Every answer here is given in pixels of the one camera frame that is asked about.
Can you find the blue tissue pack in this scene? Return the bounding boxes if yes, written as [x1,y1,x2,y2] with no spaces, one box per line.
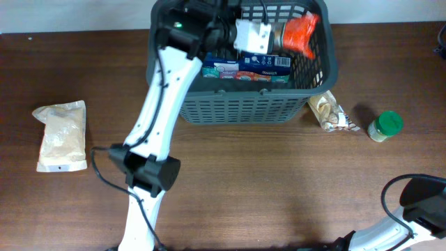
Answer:
[201,53,291,84]

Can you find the orange spaghetti packet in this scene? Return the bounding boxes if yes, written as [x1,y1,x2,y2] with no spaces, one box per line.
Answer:
[272,13,320,59]

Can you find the grey plastic shopping basket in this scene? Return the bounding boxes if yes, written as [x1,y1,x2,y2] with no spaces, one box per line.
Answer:
[161,0,338,124]

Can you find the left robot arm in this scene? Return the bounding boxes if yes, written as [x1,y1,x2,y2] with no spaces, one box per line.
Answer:
[106,1,236,250]

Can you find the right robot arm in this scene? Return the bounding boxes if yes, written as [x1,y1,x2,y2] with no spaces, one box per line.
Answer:
[326,174,445,251]

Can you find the beige snack bag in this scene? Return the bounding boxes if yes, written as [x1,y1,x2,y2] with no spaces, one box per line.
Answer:
[307,91,360,132]

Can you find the white grain bag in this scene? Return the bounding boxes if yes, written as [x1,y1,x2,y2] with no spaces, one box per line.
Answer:
[32,100,87,173]

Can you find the green lid glass jar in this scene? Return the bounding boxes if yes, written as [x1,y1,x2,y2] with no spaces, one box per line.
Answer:
[367,111,404,142]

